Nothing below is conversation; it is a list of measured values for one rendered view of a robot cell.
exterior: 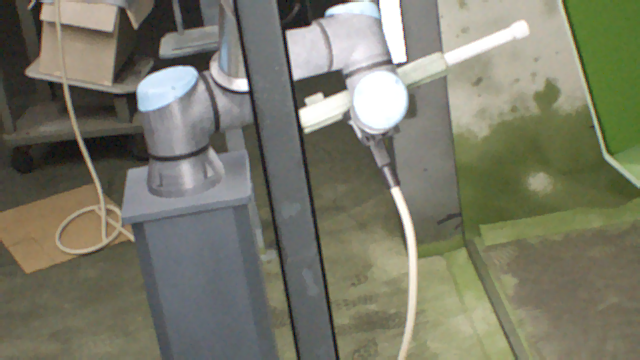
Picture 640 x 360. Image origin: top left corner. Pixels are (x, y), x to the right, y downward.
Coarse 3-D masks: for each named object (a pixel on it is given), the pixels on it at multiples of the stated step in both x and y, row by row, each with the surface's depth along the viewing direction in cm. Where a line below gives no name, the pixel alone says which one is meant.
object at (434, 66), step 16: (512, 32) 250; (528, 32) 250; (464, 48) 249; (480, 48) 249; (416, 64) 248; (432, 64) 248; (448, 64) 249; (416, 80) 248; (320, 96) 249; (336, 96) 247; (304, 112) 247; (320, 112) 247; (336, 112) 247; (304, 128) 249; (384, 144) 248; (384, 160) 247; (384, 176) 248
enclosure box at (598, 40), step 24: (576, 0) 314; (600, 0) 315; (624, 0) 316; (576, 24) 316; (600, 24) 317; (624, 24) 318; (576, 48) 318; (600, 48) 319; (624, 48) 320; (600, 72) 322; (624, 72) 323; (600, 96) 324; (624, 96) 325; (600, 120) 326; (624, 120) 327; (624, 144) 330; (624, 168) 318
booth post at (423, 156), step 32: (416, 0) 364; (416, 32) 367; (416, 96) 375; (416, 128) 378; (448, 128) 379; (416, 160) 382; (448, 160) 383; (416, 192) 386; (448, 192) 387; (416, 224) 390; (448, 224) 391
